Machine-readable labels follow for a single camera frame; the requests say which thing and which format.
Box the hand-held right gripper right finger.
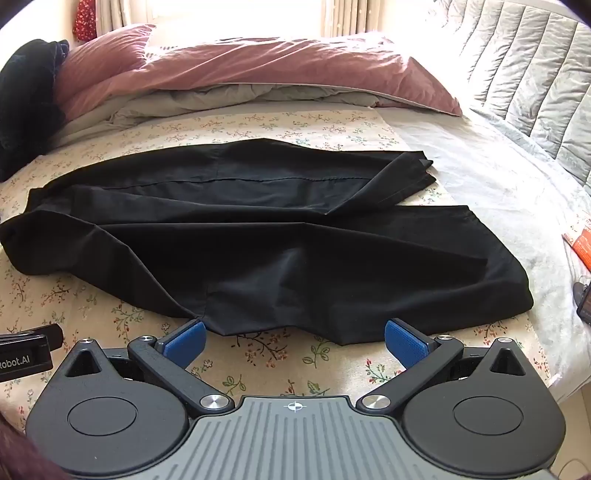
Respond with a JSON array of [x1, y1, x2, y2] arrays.
[[358, 318, 532, 415]]

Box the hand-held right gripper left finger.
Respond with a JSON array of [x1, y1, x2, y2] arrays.
[[60, 319, 236, 416]]

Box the black pants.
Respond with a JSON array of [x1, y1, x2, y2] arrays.
[[0, 137, 530, 347]]

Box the floral bed sheet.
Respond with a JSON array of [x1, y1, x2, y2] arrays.
[[0, 108, 555, 435]]

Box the person's maroon clothing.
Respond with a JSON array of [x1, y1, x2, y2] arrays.
[[0, 412, 66, 480]]

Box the white blanket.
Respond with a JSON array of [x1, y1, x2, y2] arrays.
[[376, 102, 591, 403]]

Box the small dark device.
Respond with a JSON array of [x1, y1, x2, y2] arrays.
[[573, 279, 591, 319]]

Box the orange and white packet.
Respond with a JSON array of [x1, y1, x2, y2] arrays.
[[562, 220, 591, 274]]

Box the dark blue clothing pile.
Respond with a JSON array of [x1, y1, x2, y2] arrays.
[[0, 39, 71, 182]]

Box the pink and grey duvet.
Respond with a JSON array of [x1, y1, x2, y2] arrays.
[[54, 34, 463, 124]]

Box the grey quilted headboard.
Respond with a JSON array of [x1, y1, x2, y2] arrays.
[[434, 0, 591, 186]]

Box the pink pillow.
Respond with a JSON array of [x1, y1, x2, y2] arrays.
[[58, 24, 157, 88]]

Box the beige curtain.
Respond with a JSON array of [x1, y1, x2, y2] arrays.
[[323, 0, 371, 36]]

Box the red patterned cushion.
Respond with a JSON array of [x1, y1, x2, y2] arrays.
[[73, 0, 99, 45]]

